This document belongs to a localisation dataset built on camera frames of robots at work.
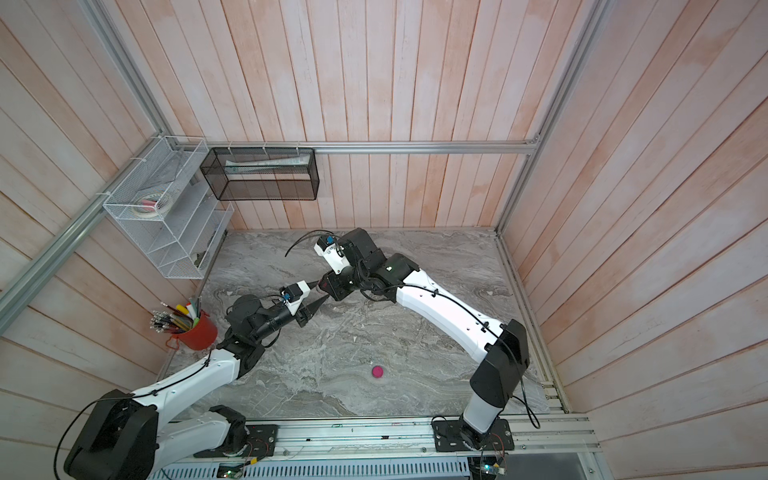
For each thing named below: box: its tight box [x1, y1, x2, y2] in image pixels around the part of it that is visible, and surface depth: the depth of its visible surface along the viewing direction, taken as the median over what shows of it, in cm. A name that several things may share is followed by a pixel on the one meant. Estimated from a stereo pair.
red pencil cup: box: [166, 310, 218, 351], surface depth 86 cm
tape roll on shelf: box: [132, 193, 168, 217], surface depth 75 cm
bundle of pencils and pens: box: [149, 295, 202, 334], surface depth 84 cm
